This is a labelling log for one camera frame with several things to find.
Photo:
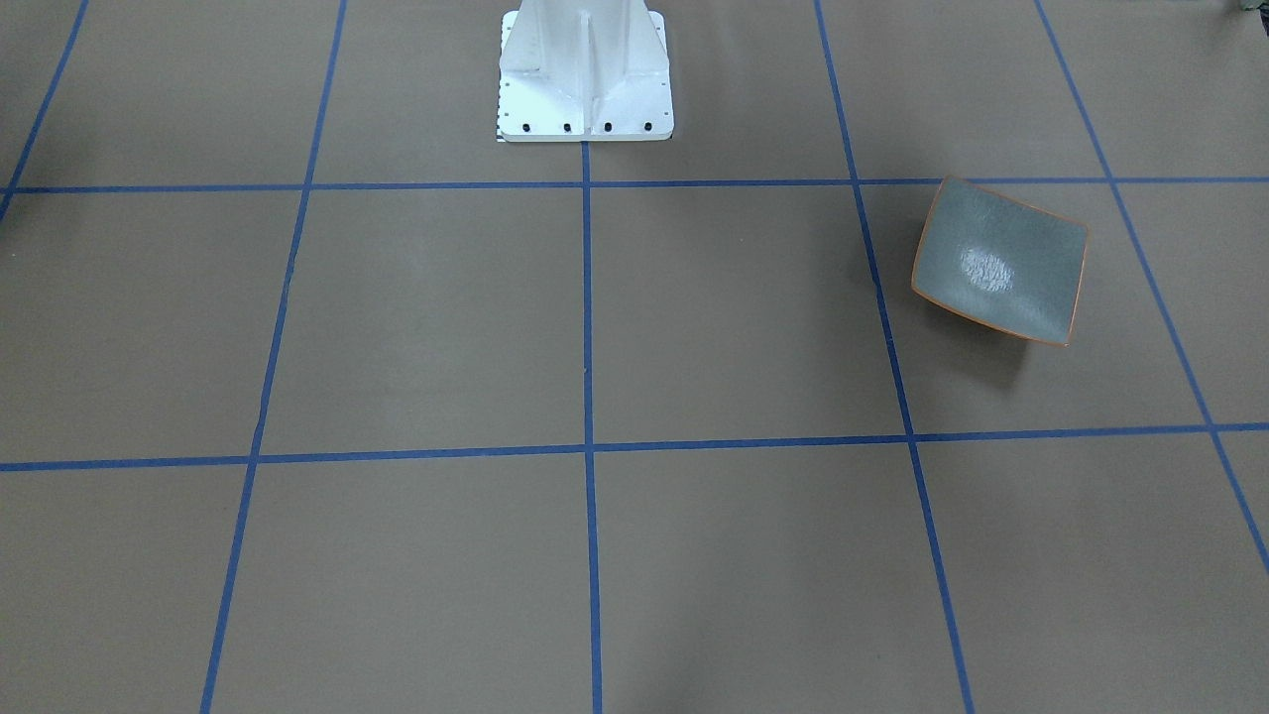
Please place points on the grey square plate orange rim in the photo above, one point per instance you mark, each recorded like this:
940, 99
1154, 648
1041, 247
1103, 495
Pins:
1001, 262

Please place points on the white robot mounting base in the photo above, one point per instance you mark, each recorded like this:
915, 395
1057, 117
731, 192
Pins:
584, 71

